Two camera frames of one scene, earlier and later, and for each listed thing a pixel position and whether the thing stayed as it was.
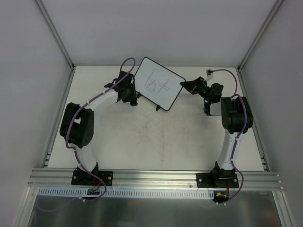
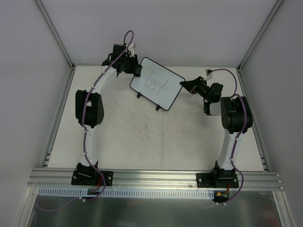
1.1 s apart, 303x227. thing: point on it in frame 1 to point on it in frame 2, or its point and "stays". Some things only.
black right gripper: [196, 86] stays
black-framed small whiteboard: [157, 83] stays
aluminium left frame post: [55, 33] stays
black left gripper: [132, 93] to [133, 65]
